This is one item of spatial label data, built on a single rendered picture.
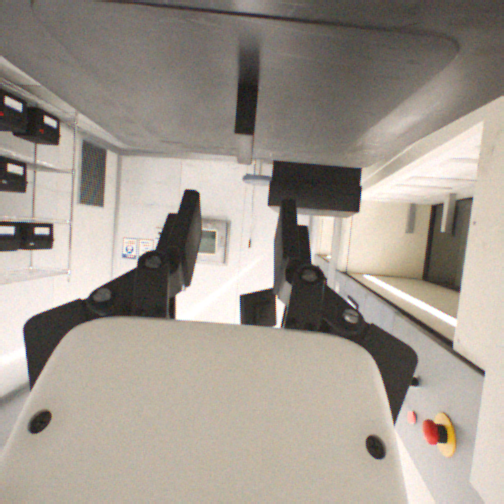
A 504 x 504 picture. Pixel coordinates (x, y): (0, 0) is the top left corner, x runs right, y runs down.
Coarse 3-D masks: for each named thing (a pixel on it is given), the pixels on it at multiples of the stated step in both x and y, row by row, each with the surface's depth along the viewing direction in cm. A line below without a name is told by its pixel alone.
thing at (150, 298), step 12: (156, 252) 12; (144, 264) 12; (156, 264) 12; (168, 264) 12; (144, 276) 11; (156, 276) 11; (168, 276) 11; (144, 288) 11; (156, 288) 11; (168, 288) 11; (132, 300) 10; (144, 300) 10; (156, 300) 11; (168, 300) 11; (132, 312) 10; (144, 312) 10; (156, 312) 10; (168, 312) 11
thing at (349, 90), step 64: (0, 0) 12; (64, 0) 12; (128, 0) 12; (192, 0) 11; (256, 0) 11; (320, 0) 11; (384, 0) 11; (448, 0) 10; (64, 64) 17; (128, 64) 16; (192, 64) 16; (256, 64) 15; (320, 64) 15; (384, 64) 14; (448, 64) 14; (128, 128) 28; (192, 128) 26; (256, 128) 25; (320, 128) 23; (384, 128) 22
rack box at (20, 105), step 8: (0, 88) 225; (0, 96) 225; (8, 96) 231; (16, 96) 238; (0, 104) 226; (8, 104) 231; (16, 104) 238; (24, 104) 245; (0, 112) 225; (8, 112) 231; (16, 112) 239; (24, 112) 246; (0, 120) 227; (8, 120) 233; (16, 120) 239; (24, 120) 245; (0, 128) 242; (8, 128) 240; (16, 128) 241; (24, 128) 247
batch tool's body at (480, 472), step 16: (496, 304) 37; (496, 320) 37; (496, 336) 37; (496, 352) 37; (496, 368) 36; (496, 384) 36; (496, 400) 36; (480, 416) 38; (496, 416) 36; (480, 432) 38; (496, 432) 35; (480, 448) 38; (496, 448) 35; (480, 464) 38; (496, 464) 35; (480, 480) 37; (496, 480) 35; (496, 496) 34
